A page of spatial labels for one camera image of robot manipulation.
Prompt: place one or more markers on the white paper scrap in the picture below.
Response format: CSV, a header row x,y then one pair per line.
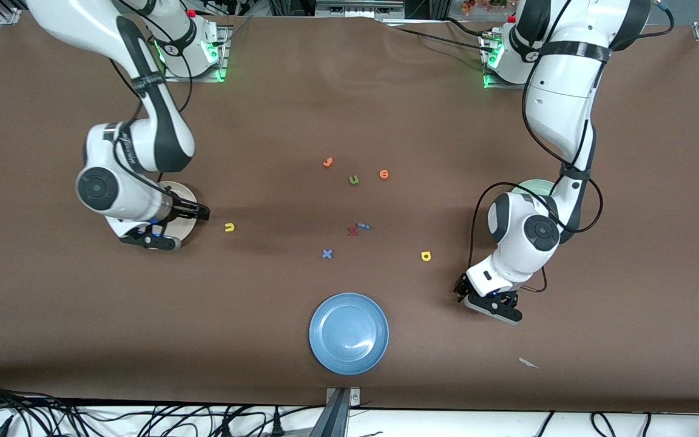
x,y
528,363

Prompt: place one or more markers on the grey metal clamp bracket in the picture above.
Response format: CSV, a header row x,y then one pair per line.
x,y
354,397

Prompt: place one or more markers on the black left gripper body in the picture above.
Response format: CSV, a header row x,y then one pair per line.
x,y
461,287

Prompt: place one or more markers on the grey equipment box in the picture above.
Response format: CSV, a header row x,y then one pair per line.
x,y
355,7

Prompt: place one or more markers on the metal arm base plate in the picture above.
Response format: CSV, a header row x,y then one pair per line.
x,y
223,54
495,85

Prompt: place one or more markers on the blue plate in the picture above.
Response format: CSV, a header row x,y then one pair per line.
x,y
349,334

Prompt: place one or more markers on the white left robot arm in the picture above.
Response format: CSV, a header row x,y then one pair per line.
x,y
562,91

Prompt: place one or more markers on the brown table cover sheet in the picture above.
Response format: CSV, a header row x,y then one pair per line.
x,y
82,303

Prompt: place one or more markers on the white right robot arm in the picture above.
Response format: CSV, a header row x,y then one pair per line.
x,y
76,24

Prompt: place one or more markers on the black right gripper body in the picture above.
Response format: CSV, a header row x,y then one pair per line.
x,y
183,210

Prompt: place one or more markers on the beige brown plate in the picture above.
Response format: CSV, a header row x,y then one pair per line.
x,y
182,194

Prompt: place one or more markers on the pale green plate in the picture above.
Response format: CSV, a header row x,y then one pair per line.
x,y
534,185

